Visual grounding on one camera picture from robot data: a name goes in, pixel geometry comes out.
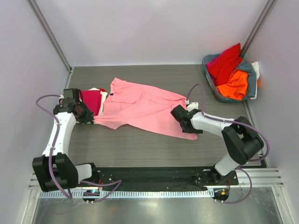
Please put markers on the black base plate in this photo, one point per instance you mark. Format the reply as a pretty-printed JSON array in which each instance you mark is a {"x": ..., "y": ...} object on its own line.
[{"x": 159, "y": 179}]

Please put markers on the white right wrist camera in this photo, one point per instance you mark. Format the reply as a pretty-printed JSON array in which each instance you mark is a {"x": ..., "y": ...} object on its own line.
[{"x": 191, "y": 105}]

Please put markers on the aluminium frame post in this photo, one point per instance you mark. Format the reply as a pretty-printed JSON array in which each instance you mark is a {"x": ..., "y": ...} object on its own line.
[
  {"x": 266, "y": 10},
  {"x": 44, "y": 24}
]

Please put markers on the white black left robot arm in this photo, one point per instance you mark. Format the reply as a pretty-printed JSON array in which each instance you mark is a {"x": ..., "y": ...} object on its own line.
[{"x": 54, "y": 169}]

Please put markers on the left aluminium frame post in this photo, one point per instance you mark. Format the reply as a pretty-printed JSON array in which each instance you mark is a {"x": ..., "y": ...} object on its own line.
[{"x": 44, "y": 24}]

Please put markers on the white cloth in basket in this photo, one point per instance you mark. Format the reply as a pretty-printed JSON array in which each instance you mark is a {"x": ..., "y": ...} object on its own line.
[{"x": 255, "y": 66}]

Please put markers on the slotted cable duct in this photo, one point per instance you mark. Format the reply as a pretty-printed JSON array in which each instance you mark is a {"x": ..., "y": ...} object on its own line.
[{"x": 84, "y": 193}]

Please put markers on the teal laundry basket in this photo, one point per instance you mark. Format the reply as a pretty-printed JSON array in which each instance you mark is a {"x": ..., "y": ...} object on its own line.
[{"x": 207, "y": 59}]

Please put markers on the pink t shirt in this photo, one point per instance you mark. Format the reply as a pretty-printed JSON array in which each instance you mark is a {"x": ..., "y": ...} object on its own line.
[{"x": 142, "y": 106}]

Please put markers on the red t shirt in basket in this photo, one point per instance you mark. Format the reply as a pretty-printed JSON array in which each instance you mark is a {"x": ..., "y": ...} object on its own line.
[{"x": 221, "y": 67}]

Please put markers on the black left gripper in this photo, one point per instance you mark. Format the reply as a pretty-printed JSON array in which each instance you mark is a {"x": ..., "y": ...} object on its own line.
[{"x": 88, "y": 117}]

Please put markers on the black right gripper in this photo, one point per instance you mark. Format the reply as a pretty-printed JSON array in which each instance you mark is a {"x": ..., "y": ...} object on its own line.
[{"x": 178, "y": 113}]

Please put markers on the grey blue t shirt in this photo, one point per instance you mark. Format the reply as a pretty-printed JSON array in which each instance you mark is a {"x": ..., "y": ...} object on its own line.
[{"x": 251, "y": 92}]

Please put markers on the orange t shirt in basket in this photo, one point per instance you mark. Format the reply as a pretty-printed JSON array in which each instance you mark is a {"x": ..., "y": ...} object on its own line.
[{"x": 236, "y": 86}]

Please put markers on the folded crimson t shirt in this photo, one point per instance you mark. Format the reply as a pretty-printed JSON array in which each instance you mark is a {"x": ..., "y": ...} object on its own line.
[{"x": 92, "y": 100}]

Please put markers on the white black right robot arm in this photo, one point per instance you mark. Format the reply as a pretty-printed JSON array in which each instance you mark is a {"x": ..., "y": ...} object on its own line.
[{"x": 241, "y": 138}]

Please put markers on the right aluminium frame post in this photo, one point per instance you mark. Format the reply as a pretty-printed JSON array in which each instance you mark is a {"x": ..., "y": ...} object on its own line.
[{"x": 266, "y": 10}]

